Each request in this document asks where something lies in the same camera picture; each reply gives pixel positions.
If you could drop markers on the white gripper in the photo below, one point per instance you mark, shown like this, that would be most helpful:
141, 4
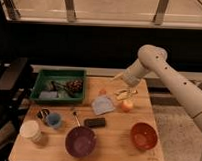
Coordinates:
131, 78

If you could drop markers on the light blue towel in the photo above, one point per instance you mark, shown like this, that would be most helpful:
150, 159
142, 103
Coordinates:
102, 104

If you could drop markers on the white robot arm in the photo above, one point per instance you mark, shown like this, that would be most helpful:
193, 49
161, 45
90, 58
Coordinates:
153, 59

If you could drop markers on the red bowl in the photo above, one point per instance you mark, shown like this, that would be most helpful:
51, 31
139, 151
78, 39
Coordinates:
143, 136

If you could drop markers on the purple bowl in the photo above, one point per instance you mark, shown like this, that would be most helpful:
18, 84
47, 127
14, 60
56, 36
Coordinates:
80, 141

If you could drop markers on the orange apple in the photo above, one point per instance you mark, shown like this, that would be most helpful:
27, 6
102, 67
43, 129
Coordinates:
127, 105

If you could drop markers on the black rectangular block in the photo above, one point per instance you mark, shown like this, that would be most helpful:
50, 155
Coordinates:
95, 123

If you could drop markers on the dark grapes bunch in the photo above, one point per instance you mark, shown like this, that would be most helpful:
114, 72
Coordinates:
75, 85

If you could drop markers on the metal spoon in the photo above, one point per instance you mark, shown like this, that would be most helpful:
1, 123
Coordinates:
76, 117

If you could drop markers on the green plastic tray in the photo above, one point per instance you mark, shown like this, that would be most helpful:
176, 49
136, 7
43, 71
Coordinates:
55, 80

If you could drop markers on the blue cup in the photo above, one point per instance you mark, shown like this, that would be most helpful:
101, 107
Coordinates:
54, 120

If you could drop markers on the grey sponge in tray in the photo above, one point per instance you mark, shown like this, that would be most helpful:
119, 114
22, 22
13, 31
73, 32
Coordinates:
48, 95

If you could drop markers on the small black metal cup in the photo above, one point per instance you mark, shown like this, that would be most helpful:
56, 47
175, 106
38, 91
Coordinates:
42, 113

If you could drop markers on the white cup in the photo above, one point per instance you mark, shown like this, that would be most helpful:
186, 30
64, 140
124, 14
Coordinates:
31, 130

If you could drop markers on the black chair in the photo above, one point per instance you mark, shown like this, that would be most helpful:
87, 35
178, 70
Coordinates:
14, 85

